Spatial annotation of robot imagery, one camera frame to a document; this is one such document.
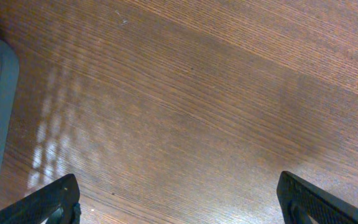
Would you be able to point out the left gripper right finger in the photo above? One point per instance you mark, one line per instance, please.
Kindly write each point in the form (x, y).
(303, 202)

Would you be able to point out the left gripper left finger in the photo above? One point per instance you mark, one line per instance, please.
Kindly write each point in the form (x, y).
(57, 202)

